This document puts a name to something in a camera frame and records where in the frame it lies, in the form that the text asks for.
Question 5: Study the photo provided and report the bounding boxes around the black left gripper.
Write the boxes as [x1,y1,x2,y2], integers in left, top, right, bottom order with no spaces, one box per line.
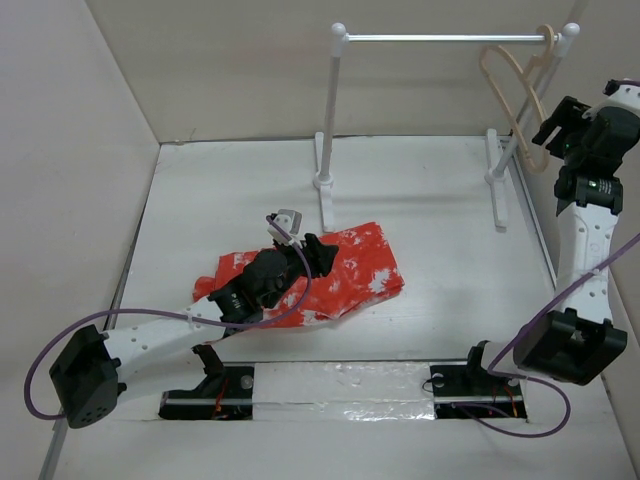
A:
[262,233,335,310]

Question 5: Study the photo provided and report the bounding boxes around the red white patterned trousers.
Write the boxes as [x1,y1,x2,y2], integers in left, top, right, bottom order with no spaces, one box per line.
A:
[192,222,404,328]

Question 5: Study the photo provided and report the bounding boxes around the wooden clothes hanger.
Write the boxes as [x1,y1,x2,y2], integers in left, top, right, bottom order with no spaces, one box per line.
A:
[478,24,557,175]

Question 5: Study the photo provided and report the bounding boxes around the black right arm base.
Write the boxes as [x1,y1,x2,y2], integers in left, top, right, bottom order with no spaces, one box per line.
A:
[421,341,528,420]

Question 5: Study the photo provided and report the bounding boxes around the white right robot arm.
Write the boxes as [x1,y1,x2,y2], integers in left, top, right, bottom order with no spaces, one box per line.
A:
[462,83,639,394]

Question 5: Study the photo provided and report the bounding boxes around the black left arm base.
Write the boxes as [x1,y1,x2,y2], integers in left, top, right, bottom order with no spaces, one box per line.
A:
[158,345,255,421]

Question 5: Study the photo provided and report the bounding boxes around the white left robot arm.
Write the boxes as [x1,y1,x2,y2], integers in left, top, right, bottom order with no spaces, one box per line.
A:
[49,233,339,429]

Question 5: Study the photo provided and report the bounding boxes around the white clothes rack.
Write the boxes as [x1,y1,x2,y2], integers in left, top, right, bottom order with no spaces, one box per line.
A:
[313,22,581,233]

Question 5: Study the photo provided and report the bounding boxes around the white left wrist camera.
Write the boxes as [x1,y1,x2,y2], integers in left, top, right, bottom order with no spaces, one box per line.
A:
[266,209,302,246]

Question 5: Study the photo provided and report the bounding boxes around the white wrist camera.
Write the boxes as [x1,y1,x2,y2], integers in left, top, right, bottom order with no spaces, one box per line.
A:
[266,209,302,246]
[582,79,640,119]

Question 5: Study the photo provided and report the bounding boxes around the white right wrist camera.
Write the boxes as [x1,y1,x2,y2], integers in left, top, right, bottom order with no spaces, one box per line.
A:
[582,79,640,119]

